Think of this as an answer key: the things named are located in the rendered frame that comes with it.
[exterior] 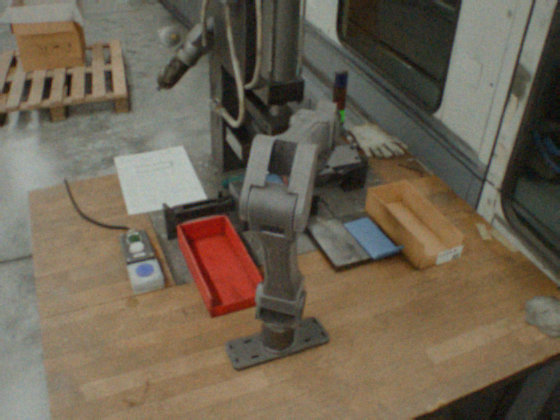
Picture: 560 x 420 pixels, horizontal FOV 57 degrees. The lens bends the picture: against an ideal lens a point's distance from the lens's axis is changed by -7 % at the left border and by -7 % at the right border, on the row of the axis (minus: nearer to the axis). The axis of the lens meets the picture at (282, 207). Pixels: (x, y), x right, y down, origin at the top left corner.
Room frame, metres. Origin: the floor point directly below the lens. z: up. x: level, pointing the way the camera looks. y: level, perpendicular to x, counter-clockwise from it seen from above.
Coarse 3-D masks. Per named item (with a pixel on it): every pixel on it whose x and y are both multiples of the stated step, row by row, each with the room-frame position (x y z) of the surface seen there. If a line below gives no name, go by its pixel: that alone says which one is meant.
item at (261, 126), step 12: (252, 96) 1.23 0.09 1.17; (252, 108) 1.16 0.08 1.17; (264, 108) 1.14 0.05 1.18; (276, 108) 1.11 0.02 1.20; (288, 108) 1.15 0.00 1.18; (252, 120) 1.13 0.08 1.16; (264, 120) 1.09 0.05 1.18; (276, 120) 1.09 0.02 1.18; (288, 120) 1.09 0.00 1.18; (228, 132) 1.11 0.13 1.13; (240, 132) 1.10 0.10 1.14; (252, 132) 1.10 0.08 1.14; (264, 132) 1.08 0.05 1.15; (276, 132) 1.06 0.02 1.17; (240, 144) 1.04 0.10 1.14; (252, 144) 1.05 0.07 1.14; (240, 156) 1.04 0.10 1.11
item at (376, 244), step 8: (344, 224) 1.06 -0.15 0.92; (352, 224) 1.06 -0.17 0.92; (360, 224) 1.06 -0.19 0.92; (368, 224) 1.06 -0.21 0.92; (352, 232) 1.03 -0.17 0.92; (360, 232) 1.03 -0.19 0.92; (376, 232) 1.03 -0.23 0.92; (360, 240) 1.00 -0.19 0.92; (368, 240) 1.00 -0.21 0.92; (376, 240) 1.00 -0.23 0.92; (384, 240) 1.00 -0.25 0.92; (368, 248) 0.97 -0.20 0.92; (376, 248) 0.97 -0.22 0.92; (384, 248) 0.97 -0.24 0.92; (392, 248) 0.98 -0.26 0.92; (400, 248) 0.96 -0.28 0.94; (376, 256) 0.93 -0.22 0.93; (384, 256) 0.95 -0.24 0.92
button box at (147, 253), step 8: (72, 200) 1.12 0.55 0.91; (88, 216) 1.06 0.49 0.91; (96, 224) 1.04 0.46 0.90; (104, 224) 1.03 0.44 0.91; (128, 232) 0.98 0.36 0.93; (136, 232) 0.98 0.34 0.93; (144, 232) 0.98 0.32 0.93; (120, 240) 0.95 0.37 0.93; (128, 240) 0.95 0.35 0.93; (144, 240) 0.95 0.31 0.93; (128, 248) 0.92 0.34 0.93; (144, 248) 0.92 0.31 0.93; (152, 248) 0.93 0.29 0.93; (128, 256) 0.89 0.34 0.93; (136, 256) 0.90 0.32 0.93; (144, 256) 0.90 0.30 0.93; (152, 256) 0.90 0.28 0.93; (128, 264) 0.88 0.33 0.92
